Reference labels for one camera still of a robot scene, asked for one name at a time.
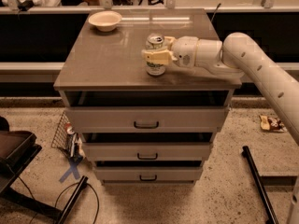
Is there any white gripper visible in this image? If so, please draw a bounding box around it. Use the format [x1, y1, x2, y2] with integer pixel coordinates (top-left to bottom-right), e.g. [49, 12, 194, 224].
[142, 36, 199, 68]

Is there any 7up soda can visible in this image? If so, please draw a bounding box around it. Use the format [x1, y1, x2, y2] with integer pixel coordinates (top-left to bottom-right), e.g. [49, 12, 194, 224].
[146, 34, 165, 77]

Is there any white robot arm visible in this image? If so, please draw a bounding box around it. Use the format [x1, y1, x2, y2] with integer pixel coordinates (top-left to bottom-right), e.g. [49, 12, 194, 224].
[141, 33, 299, 144]

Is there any white paper bowl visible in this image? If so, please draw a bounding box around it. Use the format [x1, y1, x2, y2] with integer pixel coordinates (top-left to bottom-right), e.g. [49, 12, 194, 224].
[88, 11, 122, 32]

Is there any top grey drawer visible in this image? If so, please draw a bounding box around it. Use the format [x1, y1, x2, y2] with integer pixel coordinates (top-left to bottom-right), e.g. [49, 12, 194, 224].
[65, 107, 228, 133]

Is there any grey drawer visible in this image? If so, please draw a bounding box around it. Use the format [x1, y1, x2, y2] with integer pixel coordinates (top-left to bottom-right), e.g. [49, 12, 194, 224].
[93, 167, 203, 182]
[65, 107, 228, 133]
[82, 143, 212, 161]

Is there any grey drawer cabinet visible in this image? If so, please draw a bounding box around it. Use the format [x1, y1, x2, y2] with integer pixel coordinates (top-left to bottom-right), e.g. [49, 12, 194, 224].
[53, 7, 243, 186]

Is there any middle grey drawer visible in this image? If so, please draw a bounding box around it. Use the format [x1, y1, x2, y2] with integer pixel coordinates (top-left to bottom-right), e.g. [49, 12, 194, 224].
[82, 143, 212, 161]

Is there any brown snack bag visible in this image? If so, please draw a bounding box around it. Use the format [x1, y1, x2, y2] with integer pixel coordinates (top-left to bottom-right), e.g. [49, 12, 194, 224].
[260, 115, 287, 133]

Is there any bottom grey drawer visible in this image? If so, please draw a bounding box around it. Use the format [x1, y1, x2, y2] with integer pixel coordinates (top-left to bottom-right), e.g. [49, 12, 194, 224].
[93, 167, 203, 182]

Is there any black tray stand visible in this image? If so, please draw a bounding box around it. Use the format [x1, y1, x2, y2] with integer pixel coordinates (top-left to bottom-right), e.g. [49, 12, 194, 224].
[0, 117, 88, 224]

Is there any black floor bar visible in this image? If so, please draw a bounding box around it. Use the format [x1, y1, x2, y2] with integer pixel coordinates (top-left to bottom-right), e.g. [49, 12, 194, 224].
[241, 145, 298, 224]

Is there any wire mesh basket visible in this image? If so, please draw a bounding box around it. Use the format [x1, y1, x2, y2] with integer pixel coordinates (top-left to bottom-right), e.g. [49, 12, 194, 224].
[51, 113, 69, 148]

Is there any black floor cable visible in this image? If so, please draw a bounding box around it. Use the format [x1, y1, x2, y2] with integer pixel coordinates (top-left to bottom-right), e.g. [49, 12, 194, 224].
[18, 175, 101, 224]

